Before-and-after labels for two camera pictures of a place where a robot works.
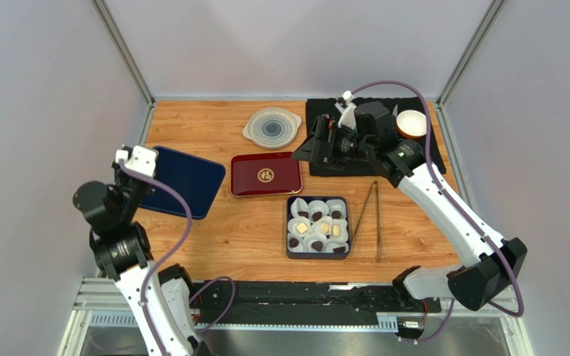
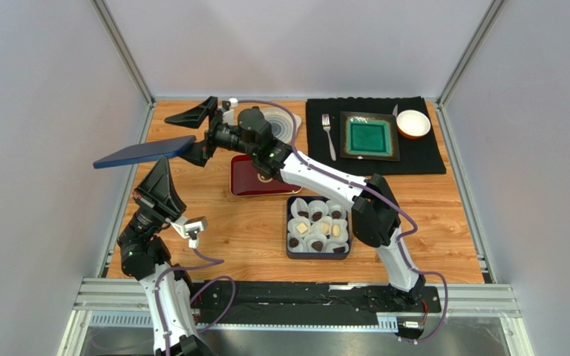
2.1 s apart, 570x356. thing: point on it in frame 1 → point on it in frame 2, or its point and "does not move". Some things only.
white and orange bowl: x=412 y=124 does not move
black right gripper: x=322 y=142 → x=211 y=133
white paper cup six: x=295 y=243 does not move
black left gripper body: x=128 y=190 → x=157 y=209
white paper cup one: x=298 y=205 does not move
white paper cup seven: x=315 y=243 does not move
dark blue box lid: x=198 y=180 → x=146 y=150
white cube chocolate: x=302 y=228 does not move
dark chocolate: x=317 y=245 does not move
